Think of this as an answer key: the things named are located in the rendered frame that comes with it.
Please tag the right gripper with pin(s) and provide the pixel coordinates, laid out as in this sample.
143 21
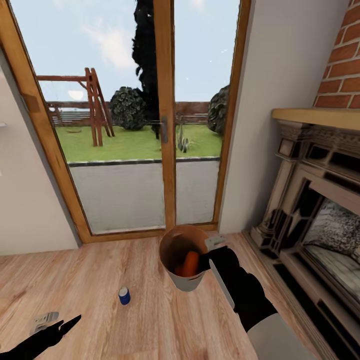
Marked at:
204 260

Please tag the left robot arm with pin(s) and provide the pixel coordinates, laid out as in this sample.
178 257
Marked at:
41 337

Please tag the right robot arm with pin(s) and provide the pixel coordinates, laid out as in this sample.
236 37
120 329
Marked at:
269 334

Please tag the wood fireplace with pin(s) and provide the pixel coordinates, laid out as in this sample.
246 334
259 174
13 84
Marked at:
309 239

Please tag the door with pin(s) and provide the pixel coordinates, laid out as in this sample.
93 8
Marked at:
134 104

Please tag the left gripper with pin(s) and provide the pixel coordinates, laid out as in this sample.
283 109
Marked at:
39 342

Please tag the trash can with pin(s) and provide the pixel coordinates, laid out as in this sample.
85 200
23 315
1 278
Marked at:
173 249

